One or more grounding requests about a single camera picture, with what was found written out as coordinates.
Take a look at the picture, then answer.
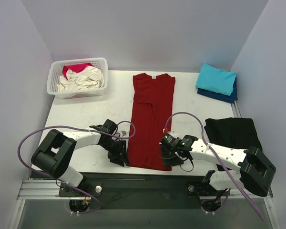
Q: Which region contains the dark red t-shirt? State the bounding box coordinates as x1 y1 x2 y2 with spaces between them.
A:
127 73 175 171

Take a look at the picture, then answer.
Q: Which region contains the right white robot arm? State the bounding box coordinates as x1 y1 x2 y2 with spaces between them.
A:
160 133 276 197

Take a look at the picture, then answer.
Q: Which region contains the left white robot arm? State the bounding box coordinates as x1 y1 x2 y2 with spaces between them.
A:
31 119 129 197

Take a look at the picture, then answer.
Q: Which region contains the black t-shirt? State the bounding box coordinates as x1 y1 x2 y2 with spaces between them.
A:
204 117 263 172

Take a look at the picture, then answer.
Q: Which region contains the cream white t-shirt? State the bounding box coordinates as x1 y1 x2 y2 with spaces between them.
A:
57 66 104 92

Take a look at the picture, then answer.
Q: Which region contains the dark blue folded t-shirt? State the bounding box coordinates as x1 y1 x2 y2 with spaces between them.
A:
197 80 238 104

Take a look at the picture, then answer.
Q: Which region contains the turquoise folded t-shirt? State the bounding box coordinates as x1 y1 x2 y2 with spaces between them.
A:
195 63 236 95

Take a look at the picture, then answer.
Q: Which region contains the white plastic basket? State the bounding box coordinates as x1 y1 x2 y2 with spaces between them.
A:
47 58 108 99

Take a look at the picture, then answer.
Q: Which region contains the bright red t-shirt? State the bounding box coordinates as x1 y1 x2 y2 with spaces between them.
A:
62 62 93 80

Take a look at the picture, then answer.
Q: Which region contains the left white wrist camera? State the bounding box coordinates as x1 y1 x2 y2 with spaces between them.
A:
120 130 127 136

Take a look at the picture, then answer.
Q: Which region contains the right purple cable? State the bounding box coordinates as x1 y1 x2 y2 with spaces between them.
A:
162 111 265 221

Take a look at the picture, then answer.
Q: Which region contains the purple cable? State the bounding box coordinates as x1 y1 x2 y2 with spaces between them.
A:
17 120 136 214
162 111 265 221

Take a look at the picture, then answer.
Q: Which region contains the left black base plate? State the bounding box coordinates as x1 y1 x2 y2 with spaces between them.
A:
59 181 102 197

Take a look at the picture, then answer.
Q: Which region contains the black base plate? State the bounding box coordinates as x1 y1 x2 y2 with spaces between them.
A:
59 181 102 197
187 181 228 197

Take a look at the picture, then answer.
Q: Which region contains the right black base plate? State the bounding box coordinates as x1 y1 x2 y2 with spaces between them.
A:
187 181 228 197

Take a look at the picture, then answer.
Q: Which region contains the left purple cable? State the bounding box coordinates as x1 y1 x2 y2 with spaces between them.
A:
17 120 136 214

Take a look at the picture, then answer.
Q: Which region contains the aluminium rail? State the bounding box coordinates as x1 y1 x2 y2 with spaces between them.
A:
16 177 274 201

